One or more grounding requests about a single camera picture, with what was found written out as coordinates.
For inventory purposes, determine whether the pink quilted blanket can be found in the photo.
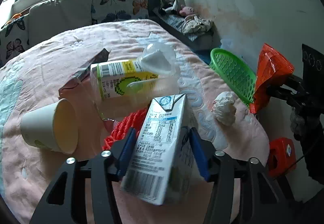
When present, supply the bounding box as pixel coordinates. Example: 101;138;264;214
1;20;269;223

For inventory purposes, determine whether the butterfly pillow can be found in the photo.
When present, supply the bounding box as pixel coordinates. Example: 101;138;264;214
91;0;149;24
0;14;30;67

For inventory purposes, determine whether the crumpled white tissue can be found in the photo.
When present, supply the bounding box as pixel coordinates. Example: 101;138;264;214
211;91;237;126

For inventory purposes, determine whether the stuffed toy pile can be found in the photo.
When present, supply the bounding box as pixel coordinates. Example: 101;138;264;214
153;0;213;36

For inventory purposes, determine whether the white milk carton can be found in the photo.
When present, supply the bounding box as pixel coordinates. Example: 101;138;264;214
121;94;194;205

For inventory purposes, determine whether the white paper cup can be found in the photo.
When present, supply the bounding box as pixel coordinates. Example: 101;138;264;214
20;99;79;154

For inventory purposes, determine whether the butterfly pillow left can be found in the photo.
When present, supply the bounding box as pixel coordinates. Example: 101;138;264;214
0;14;30;67

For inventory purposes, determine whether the red box on floor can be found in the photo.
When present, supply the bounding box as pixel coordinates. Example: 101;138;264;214
267;137;296;178

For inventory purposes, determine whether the orange snack bag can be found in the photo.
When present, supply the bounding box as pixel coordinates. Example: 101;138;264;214
249;43;294;114

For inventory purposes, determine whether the white plain pillow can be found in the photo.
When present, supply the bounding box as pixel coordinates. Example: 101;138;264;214
29;0;92;46

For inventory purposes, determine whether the butterfly pillow right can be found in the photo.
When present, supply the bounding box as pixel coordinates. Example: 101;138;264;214
91;0;149;24

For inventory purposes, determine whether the pink snack wrapper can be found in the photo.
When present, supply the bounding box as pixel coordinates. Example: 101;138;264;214
58;48;109;97

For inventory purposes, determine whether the yellow green juice carton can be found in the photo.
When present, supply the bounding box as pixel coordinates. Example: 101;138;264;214
90;59;159;101

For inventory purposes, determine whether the red mesh net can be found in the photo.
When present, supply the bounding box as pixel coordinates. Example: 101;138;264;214
102;108;148;150

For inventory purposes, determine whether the green plastic basket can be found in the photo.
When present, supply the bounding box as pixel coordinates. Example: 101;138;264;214
209;48;256;107

